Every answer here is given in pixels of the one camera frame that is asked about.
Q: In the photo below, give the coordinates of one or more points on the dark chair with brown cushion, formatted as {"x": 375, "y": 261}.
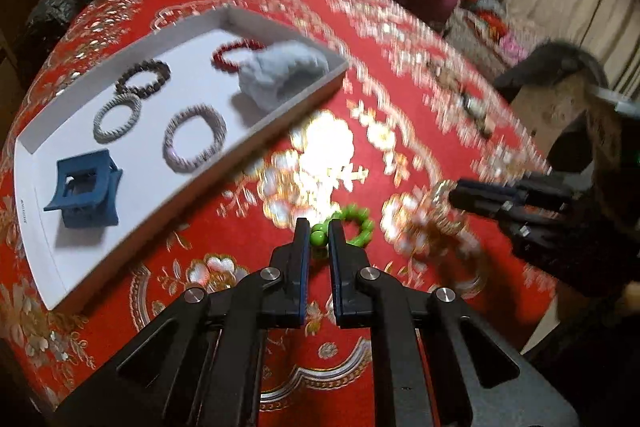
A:
{"x": 550, "y": 107}

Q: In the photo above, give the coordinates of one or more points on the white shallow box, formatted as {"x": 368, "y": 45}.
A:
{"x": 150, "y": 187}

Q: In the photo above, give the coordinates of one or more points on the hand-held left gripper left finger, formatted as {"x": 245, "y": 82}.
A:
{"x": 302, "y": 257}

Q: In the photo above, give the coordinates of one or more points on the grey scrunchie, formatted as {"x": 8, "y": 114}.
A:
{"x": 280, "y": 72}

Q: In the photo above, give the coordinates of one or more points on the red patterned tablecloth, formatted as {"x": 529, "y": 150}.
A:
{"x": 210, "y": 227}

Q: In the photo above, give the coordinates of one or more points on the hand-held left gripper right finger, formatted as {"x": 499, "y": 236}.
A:
{"x": 339, "y": 257}

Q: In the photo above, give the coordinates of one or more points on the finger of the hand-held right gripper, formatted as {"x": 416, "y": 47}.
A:
{"x": 495, "y": 188}
{"x": 480, "y": 204}

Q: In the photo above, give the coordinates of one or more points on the dark jewelry piece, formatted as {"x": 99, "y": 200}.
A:
{"x": 442, "y": 74}
{"x": 475, "y": 112}

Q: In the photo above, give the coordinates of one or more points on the black wrapped bundle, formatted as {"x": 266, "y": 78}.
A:
{"x": 60, "y": 4}

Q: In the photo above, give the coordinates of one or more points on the blue hair claw clip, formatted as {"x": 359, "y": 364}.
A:
{"x": 100, "y": 207}

